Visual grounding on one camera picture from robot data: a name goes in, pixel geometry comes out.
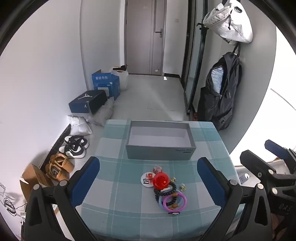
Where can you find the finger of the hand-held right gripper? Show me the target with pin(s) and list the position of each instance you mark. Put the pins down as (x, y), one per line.
(275, 147)
(256, 165)

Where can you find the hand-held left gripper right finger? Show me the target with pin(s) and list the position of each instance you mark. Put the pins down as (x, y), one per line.
(207, 176)

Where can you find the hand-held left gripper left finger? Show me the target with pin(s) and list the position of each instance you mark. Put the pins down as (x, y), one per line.
(91, 170)

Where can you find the red translucent ball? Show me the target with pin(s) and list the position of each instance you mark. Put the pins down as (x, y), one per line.
(160, 180)

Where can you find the grey cardboard box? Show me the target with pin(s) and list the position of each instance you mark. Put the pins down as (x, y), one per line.
(157, 153)

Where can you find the black white sneaker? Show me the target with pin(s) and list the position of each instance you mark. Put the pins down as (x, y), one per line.
(77, 141)
(72, 151)

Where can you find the tan shoe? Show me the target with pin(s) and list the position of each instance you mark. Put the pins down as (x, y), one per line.
(62, 162)
(56, 172)

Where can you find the white parcel bag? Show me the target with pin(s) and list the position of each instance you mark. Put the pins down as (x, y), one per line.
(79, 126)

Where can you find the teal plaid tablecloth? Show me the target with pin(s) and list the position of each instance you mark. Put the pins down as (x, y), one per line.
(129, 208)

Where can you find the round white badge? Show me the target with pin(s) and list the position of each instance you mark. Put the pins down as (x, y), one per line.
(145, 179)

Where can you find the clear plastic bag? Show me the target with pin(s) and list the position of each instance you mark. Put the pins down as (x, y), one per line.
(103, 114)

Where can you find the brown cardboard box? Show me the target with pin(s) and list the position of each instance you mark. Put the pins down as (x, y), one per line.
(34, 178)

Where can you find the black backpack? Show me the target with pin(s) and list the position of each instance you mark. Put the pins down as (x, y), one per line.
(222, 106)

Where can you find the dark blue shoe box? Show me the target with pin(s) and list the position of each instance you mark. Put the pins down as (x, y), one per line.
(85, 103)

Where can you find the blue carton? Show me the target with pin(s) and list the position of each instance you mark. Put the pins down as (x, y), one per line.
(104, 83)

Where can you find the striped shirt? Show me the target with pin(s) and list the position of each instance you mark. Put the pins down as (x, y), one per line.
(217, 78)

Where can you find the white plastic bag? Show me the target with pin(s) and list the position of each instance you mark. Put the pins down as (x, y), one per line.
(123, 78)

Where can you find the black framed mirror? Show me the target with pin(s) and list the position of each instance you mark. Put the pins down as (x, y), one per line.
(193, 69)

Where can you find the white fabric bag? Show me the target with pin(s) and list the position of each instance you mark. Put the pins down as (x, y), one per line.
(231, 23)

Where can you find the black coat rack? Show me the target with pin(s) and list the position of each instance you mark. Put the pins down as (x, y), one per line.
(203, 34)

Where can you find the grey door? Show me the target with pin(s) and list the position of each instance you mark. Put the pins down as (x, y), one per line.
(141, 37)

